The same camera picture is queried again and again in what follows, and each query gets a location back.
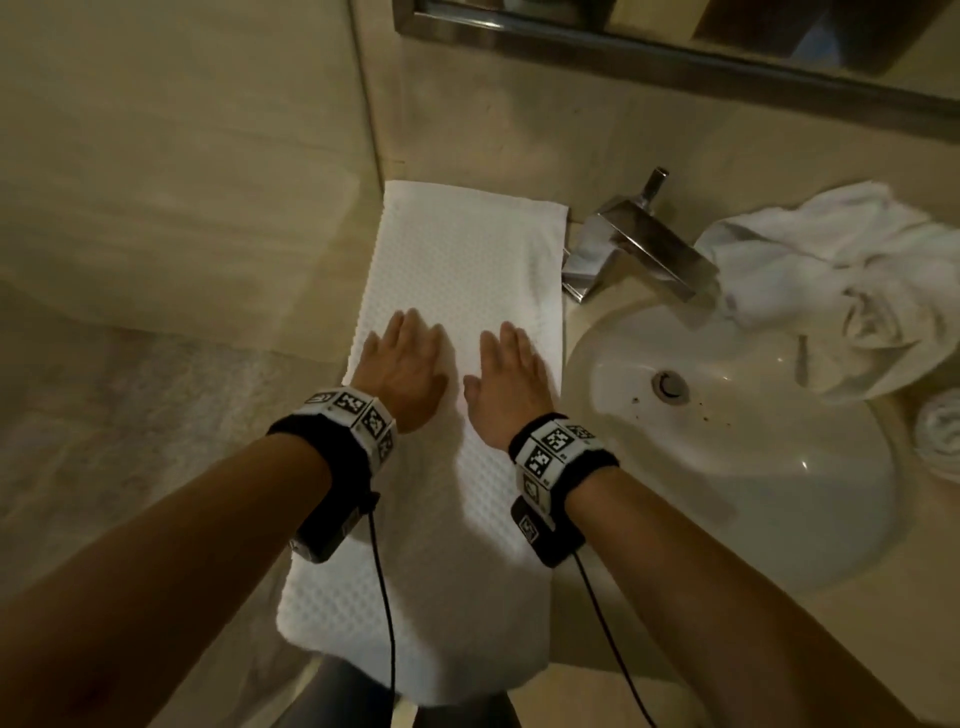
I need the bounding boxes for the beige marble countertop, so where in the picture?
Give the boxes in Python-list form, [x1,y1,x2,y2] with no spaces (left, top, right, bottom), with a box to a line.
[329,179,960,728]

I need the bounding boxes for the large white towel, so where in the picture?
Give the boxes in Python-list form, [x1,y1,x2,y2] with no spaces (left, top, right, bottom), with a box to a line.
[693,179,960,406]

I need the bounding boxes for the right marker wrist band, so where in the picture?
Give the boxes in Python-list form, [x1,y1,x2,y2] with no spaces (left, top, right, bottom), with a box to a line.
[508,412,620,519]

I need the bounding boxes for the person's grey trousers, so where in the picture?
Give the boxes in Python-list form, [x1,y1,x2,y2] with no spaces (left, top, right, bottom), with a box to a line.
[277,656,523,728]

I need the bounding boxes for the chrome sink drain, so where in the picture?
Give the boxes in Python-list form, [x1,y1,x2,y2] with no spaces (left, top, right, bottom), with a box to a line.
[650,367,690,406]

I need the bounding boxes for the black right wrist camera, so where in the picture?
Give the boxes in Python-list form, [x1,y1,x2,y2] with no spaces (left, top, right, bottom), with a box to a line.
[511,498,588,569]

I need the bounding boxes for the person's left hand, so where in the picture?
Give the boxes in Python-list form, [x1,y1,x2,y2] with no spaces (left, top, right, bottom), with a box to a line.
[350,307,451,435]

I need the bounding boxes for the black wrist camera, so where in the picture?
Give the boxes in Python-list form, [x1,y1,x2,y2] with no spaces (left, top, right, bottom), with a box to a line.
[290,479,382,565]
[511,498,588,569]

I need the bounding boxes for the white sink basin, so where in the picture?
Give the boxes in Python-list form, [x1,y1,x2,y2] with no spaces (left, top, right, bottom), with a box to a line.
[563,299,901,594]

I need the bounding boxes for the white waffle towel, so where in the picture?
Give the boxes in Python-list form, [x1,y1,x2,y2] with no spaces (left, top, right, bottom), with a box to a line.
[913,388,960,485]

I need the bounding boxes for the small white towel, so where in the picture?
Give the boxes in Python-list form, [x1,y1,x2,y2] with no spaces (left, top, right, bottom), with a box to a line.
[275,179,569,708]

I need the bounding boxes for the person's right hand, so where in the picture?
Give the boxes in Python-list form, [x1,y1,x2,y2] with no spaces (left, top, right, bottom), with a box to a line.
[462,322,556,451]

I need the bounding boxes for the chrome faucet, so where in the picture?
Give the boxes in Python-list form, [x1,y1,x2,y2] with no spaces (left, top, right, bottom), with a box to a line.
[560,166,721,305]

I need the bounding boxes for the black left camera cable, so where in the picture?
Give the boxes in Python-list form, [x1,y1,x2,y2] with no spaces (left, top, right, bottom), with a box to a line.
[365,509,399,728]

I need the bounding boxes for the black camera cable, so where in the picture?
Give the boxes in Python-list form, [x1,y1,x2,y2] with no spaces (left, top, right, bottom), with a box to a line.
[573,551,658,728]
[365,509,399,728]

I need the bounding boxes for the black right camera cable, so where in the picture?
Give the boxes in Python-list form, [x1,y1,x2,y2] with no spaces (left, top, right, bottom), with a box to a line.
[573,551,658,728]

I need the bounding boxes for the person's left forearm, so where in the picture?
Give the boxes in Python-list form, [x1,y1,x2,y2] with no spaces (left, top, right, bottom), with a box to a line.
[0,433,331,728]

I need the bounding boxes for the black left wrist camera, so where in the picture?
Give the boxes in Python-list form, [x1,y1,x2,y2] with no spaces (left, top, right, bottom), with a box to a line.
[290,479,382,565]

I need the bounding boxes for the marker wrist band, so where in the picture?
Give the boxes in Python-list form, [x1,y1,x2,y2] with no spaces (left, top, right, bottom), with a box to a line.
[508,412,620,519]
[266,386,397,489]

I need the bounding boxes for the left marker wrist band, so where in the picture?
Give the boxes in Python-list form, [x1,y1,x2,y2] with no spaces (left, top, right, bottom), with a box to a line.
[266,386,397,489]

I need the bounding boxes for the metal framed wall mirror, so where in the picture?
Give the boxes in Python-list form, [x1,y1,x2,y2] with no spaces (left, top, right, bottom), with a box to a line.
[391,0,960,140]

